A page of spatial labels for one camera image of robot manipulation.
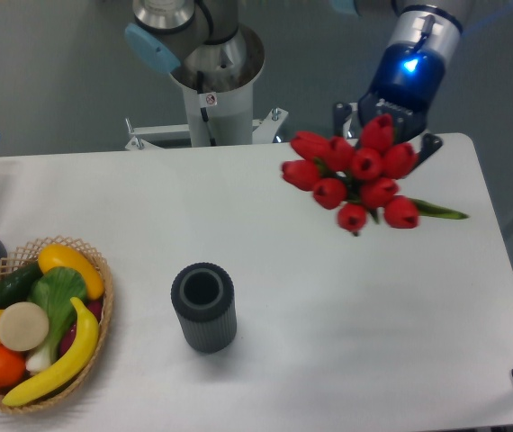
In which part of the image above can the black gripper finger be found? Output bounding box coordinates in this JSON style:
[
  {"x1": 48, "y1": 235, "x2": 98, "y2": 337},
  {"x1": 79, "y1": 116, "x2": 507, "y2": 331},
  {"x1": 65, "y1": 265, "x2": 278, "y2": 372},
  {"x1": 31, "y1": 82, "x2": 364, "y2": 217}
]
[
  {"x1": 412, "y1": 131, "x2": 443, "y2": 172},
  {"x1": 332, "y1": 102, "x2": 354, "y2": 138}
]

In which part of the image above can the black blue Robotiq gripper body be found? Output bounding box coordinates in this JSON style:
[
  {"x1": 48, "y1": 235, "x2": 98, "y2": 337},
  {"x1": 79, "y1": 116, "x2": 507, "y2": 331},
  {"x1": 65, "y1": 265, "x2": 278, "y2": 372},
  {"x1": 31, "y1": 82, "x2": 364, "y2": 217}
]
[{"x1": 358, "y1": 43, "x2": 446, "y2": 142}]

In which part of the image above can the red tulip bouquet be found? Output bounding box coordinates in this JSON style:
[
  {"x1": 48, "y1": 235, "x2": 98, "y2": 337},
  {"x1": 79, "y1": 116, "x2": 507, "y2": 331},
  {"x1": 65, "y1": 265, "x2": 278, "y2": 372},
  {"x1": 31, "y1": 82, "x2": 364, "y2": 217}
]
[{"x1": 281, "y1": 113, "x2": 468, "y2": 236}]

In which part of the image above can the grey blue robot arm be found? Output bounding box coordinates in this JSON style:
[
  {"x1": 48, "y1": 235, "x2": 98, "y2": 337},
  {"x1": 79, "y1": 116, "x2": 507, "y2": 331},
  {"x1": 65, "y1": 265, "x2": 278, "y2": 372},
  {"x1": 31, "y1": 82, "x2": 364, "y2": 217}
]
[{"x1": 124, "y1": 1, "x2": 473, "y2": 161}]

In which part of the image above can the dark grey ribbed vase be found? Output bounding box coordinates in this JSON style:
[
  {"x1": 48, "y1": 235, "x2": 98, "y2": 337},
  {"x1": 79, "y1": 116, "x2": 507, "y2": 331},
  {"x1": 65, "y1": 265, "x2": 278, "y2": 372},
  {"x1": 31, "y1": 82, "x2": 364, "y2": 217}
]
[{"x1": 171, "y1": 262, "x2": 237, "y2": 354}]

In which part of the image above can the purple eggplant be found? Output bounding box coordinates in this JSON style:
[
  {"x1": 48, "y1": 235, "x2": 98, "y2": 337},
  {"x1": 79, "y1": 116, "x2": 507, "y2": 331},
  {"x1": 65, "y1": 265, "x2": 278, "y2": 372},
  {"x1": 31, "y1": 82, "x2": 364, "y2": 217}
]
[{"x1": 58, "y1": 300, "x2": 103, "y2": 357}]

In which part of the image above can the yellow squash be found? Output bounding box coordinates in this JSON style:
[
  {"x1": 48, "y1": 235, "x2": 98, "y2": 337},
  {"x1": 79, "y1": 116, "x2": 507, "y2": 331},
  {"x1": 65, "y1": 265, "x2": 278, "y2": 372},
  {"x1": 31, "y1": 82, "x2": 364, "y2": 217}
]
[{"x1": 38, "y1": 244, "x2": 104, "y2": 301}]

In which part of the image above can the green bok choy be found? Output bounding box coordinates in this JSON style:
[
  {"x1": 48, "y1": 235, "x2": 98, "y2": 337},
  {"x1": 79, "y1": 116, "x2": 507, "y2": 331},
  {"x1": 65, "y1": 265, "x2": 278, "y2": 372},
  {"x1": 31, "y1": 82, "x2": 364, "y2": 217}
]
[{"x1": 26, "y1": 266, "x2": 87, "y2": 375}]

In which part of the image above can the yellow banana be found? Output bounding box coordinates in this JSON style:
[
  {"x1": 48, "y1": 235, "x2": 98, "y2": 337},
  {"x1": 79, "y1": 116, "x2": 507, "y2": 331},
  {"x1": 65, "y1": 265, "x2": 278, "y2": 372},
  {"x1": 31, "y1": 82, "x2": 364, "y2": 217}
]
[{"x1": 2, "y1": 297, "x2": 99, "y2": 407}]

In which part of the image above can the green cucumber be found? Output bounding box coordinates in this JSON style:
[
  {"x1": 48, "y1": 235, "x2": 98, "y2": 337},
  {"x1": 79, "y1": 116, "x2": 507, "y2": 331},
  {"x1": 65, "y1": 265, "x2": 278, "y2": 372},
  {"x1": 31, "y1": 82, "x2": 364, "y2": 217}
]
[{"x1": 0, "y1": 261, "x2": 43, "y2": 310}]

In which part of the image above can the beige round disc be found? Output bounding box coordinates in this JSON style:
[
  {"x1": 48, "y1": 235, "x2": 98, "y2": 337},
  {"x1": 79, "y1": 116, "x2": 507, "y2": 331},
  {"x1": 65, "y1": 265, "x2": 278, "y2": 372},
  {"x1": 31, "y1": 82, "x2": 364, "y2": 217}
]
[{"x1": 0, "y1": 301, "x2": 50, "y2": 352}]

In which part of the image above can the woven wicker basket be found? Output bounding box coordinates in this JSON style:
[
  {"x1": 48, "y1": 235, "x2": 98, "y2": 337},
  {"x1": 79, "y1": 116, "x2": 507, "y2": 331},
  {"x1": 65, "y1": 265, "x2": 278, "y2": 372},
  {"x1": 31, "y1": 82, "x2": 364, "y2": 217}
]
[{"x1": 0, "y1": 236, "x2": 113, "y2": 414}]

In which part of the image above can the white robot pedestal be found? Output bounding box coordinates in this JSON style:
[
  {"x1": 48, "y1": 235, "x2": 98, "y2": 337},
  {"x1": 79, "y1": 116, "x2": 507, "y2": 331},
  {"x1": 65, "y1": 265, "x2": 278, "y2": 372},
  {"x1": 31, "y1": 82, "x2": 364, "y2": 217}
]
[{"x1": 125, "y1": 81, "x2": 289, "y2": 150}]

